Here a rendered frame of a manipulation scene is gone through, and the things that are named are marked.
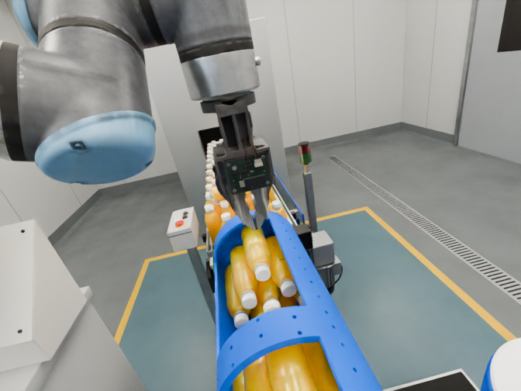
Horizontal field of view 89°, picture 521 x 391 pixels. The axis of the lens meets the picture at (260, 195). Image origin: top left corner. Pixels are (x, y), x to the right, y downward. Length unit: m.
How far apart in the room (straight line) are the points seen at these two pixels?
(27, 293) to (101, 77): 0.68
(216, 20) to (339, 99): 5.18
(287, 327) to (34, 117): 0.43
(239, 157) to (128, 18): 0.18
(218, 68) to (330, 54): 5.07
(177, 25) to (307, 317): 0.47
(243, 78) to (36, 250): 0.71
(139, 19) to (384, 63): 5.59
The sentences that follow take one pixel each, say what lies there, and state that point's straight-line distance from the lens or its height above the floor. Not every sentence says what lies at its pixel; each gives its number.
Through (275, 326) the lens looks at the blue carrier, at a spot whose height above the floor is 1.23.
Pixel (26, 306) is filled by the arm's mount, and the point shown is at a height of 1.24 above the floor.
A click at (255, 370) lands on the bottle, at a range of 0.58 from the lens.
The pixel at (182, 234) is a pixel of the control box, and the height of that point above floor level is 1.08.
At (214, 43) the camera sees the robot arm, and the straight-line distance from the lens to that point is 0.32.
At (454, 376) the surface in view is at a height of 0.15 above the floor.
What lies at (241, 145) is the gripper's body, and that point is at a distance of 0.34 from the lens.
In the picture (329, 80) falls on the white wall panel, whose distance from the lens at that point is 5.36.
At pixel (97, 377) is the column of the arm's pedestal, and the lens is 1.13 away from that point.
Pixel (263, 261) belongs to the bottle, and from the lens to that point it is 0.72.
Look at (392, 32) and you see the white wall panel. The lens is 5.89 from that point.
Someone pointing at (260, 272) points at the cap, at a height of 1.17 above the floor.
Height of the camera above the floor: 1.63
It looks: 25 degrees down
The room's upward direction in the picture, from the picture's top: 12 degrees counter-clockwise
